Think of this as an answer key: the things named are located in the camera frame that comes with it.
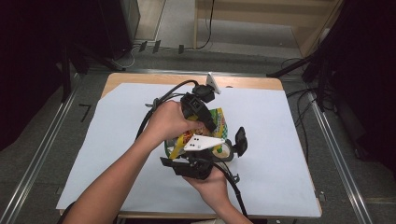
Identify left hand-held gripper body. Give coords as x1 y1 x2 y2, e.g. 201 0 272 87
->
180 72 222 119

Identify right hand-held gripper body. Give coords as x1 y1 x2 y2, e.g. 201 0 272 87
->
169 133 226 181

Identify yellow spout pouch green cap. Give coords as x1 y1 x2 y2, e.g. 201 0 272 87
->
164 107 229 161

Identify person's right hand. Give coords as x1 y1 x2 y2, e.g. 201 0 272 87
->
183 166 230 206

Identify person's left hand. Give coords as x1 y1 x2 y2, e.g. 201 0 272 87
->
144 100 204 150

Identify wooden table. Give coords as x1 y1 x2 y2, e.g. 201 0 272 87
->
59 72 323 220

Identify black cabinet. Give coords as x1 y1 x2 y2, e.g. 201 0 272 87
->
97 0 141 60

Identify black seat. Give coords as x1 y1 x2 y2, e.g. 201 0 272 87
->
57 202 76 224

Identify black metal stand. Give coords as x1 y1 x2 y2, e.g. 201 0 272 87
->
57 40 125 104

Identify dark curtain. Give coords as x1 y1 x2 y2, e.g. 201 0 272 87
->
320 0 396 172
0 0 104 150

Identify left hand-held gripper black cable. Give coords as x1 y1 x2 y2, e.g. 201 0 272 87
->
134 79 200 141

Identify metal floor rail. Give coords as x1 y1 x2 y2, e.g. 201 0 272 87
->
0 77 80 224
88 67 270 77
306 90 375 224

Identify white floor cable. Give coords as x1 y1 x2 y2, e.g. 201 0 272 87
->
111 46 138 70

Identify light wooden frame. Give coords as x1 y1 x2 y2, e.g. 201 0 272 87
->
192 0 345 59

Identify hanging black cable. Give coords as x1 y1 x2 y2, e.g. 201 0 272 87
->
183 0 216 50

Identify black floor cables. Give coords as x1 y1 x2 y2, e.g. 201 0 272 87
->
281 57 321 157

